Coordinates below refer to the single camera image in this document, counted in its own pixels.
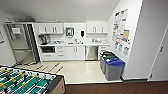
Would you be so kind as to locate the grey bin green lid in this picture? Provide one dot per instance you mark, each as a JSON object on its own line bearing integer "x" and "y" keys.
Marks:
{"x": 104, "y": 65}

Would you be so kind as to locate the grey bin blue lid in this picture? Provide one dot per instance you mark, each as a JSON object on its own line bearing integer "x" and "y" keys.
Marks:
{"x": 115, "y": 70}

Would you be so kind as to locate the chrome faucet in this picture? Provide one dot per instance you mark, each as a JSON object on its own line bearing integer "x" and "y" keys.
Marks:
{"x": 75, "y": 40}

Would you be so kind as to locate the black built-in microwave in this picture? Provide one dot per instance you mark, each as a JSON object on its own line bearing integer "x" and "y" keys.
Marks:
{"x": 48, "y": 49}

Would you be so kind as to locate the white upper cabinet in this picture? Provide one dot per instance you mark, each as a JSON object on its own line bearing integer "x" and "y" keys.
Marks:
{"x": 50, "y": 28}
{"x": 97, "y": 27}

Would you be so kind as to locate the white sink base cabinet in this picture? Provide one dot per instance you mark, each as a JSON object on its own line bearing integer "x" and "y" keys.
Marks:
{"x": 75, "y": 53}

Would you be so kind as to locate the stainless steel dishwasher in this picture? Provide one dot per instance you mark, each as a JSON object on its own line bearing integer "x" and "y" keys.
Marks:
{"x": 91, "y": 53}

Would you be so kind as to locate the black coffee machine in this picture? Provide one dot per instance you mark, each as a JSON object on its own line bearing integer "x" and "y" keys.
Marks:
{"x": 42, "y": 39}

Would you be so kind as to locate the steel paper towel dispenser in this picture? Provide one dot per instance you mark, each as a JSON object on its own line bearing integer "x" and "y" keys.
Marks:
{"x": 69, "y": 32}

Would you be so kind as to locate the white paper notice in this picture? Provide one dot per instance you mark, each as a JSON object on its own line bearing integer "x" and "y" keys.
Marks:
{"x": 16, "y": 30}

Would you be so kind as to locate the large wall poster board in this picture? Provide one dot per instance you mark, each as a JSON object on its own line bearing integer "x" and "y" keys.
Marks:
{"x": 120, "y": 26}

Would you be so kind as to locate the stainless steel refrigerator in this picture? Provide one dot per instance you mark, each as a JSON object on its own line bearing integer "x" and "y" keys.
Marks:
{"x": 21, "y": 46}

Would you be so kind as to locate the foosball gaming table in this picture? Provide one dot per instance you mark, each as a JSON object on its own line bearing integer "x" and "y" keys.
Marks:
{"x": 26, "y": 83}

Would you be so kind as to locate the white drawer unit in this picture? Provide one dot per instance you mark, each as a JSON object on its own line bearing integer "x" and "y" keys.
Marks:
{"x": 103, "y": 49}
{"x": 60, "y": 53}

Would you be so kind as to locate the white door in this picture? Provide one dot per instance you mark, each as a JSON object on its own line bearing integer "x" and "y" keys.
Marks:
{"x": 161, "y": 60}

